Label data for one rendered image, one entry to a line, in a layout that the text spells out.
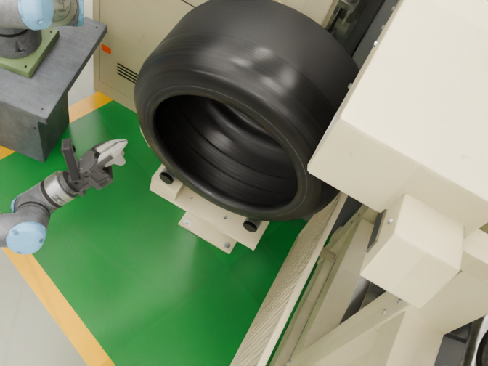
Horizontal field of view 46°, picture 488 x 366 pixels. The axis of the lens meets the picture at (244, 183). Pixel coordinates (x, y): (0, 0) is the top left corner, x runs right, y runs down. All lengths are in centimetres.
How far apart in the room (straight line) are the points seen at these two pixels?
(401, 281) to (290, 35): 66
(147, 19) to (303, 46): 117
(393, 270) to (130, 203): 194
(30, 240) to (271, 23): 81
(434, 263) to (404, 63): 29
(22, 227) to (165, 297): 106
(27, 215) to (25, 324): 93
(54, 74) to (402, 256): 170
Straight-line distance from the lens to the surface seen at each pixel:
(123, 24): 247
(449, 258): 79
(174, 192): 170
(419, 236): 78
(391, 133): 79
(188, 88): 128
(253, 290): 256
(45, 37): 232
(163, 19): 231
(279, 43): 126
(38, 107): 217
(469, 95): 90
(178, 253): 255
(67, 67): 227
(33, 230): 156
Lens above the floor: 236
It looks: 59 degrees down
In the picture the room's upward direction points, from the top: 25 degrees clockwise
